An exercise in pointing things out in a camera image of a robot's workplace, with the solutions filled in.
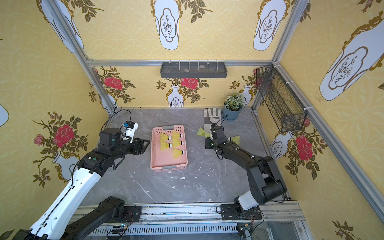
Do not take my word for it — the yellow shuttlecock eight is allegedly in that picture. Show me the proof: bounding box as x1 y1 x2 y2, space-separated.
197 128 211 138

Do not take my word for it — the yellow shuttlecock one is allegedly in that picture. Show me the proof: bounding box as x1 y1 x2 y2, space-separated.
160 133 172 143

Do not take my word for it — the yellow shuttlecock four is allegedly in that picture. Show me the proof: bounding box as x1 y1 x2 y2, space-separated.
160 142 172 151

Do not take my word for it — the pink plastic storage basket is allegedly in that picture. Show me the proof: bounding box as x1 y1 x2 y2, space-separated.
151 125 188 172

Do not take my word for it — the yellow shuttlecock six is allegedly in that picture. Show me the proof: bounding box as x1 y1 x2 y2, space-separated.
228 136 241 145

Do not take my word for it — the yellow shuttlecock two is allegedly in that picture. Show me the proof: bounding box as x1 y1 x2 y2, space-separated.
172 132 184 140

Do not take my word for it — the yellow shuttlecock three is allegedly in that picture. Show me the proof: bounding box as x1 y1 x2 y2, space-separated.
172 139 183 147

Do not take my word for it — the yellow shuttlecock five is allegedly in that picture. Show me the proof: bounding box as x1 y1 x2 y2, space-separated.
172 149 185 159

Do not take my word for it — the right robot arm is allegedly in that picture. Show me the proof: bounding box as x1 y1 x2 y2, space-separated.
206 124 287 220

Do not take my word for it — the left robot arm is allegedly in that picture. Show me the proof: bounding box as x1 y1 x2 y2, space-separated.
13 128 151 240

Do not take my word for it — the white grey work glove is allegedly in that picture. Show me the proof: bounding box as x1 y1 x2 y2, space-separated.
204 108 222 132

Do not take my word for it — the potted plant blue pot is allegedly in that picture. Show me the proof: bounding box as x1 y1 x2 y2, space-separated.
222 93 245 122

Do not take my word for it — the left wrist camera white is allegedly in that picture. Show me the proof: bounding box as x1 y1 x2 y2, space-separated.
122 121 139 143

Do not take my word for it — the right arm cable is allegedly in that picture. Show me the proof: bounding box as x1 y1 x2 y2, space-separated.
215 113 229 127

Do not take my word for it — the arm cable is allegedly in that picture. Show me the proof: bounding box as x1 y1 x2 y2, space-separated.
215 113 229 127
100 109 133 133

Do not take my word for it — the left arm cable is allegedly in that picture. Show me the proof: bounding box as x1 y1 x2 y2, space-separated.
100 109 133 133

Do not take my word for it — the grey wall shelf tray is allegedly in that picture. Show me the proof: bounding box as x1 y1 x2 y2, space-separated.
160 61 228 79

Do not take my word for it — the black wire mesh basket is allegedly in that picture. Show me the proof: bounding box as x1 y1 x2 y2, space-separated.
255 65 307 133

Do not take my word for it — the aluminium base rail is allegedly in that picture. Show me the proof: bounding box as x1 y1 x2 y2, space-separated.
44 200 314 240

